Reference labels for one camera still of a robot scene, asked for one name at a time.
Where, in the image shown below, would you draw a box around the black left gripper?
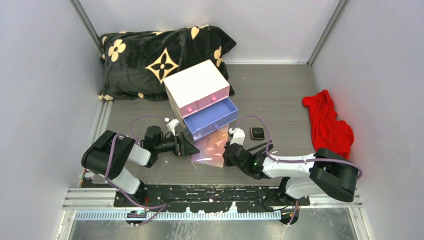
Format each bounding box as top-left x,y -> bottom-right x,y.
155,132 -> 200,157

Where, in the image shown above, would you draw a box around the holographic eyeshadow palette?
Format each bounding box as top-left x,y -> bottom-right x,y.
190,131 -> 228,168

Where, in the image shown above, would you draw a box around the blue drawer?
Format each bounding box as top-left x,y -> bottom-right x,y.
183,97 -> 239,141

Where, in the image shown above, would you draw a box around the black square compact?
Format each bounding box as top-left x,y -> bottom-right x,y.
250,126 -> 266,141

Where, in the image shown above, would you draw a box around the white pink drawer organizer box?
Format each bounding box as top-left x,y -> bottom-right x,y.
163,60 -> 231,137

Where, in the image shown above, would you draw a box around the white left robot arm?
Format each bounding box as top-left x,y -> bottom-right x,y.
81,125 -> 200,207

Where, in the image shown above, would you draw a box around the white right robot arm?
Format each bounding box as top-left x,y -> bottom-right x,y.
223,143 -> 361,206

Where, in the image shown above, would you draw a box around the black fan makeup brush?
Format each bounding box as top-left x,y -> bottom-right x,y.
246,141 -> 274,157

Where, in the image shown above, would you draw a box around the black floral plush blanket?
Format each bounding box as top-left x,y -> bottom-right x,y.
98,24 -> 237,102

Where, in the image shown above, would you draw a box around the red cloth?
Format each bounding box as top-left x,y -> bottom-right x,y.
301,89 -> 355,159

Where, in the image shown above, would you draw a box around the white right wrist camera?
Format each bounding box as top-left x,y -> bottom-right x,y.
228,127 -> 246,146

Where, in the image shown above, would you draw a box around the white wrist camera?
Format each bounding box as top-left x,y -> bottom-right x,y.
228,127 -> 246,146
164,117 -> 180,136

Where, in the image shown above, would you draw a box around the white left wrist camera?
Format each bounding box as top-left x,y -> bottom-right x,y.
164,117 -> 180,136

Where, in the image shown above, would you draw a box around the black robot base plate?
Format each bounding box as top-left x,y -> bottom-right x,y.
114,184 -> 311,214

